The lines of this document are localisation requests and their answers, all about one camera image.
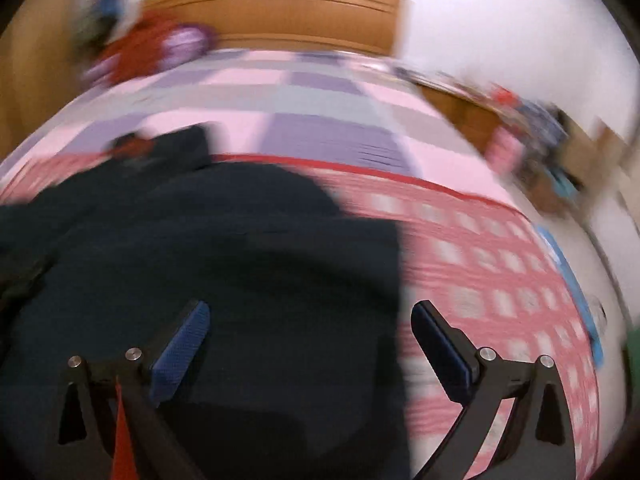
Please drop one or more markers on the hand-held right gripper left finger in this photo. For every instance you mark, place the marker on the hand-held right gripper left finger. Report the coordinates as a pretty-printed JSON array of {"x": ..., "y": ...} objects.
[{"x": 182, "y": 347}]

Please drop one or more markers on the wooden bedside table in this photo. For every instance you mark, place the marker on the wooden bedside table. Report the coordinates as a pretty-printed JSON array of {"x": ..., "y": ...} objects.
[{"x": 465, "y": 110}]

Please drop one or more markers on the dark cloth pile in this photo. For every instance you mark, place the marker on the dark cloth pile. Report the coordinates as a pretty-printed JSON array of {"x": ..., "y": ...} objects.
[{"x": 100, "y": 15}]

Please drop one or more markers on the wooden wardrobe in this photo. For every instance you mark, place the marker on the wooden wardrobe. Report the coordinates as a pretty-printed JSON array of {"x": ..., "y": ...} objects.
[{"x": 30, "y": 90}]

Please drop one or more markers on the red checked blanket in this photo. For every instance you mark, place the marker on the red checked blanket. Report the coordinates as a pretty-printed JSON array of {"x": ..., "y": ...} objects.
[{"x": 475, "y": 260}]

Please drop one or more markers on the dark green garment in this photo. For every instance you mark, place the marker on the dark green garment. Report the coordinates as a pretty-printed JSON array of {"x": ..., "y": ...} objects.
[{"x": 225, "y": 240}]

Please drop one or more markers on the blue fabric strip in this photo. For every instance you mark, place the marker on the blue fabric strip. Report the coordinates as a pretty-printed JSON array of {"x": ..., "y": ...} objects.
[{"x": 570, "y": 280}]

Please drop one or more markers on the wooden headboard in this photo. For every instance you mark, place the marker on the wooden headboard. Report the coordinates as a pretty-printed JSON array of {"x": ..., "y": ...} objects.
[{"x": 300, "y": 15}]

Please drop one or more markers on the pink box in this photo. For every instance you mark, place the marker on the pink box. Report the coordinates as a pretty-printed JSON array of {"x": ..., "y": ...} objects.
[{"x": 504, "y": 150}]

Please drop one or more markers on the red cloth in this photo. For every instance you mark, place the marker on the red cloth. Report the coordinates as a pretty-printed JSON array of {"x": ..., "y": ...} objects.
[{"x": 137, "y": 52}]

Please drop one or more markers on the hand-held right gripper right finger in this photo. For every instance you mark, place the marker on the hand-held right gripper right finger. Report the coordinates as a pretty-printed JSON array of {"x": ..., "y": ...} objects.
[{"x": 440, "y": 341}]

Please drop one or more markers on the pink purple checked bed sheet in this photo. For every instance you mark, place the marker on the pink purple checked bed sheet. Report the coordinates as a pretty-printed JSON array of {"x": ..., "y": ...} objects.
[{"x": 325, "y": 100}]

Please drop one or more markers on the purple pillow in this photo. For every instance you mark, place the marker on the purple pillow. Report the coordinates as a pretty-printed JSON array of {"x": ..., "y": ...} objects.
[{"x": 187, "y": 42}]

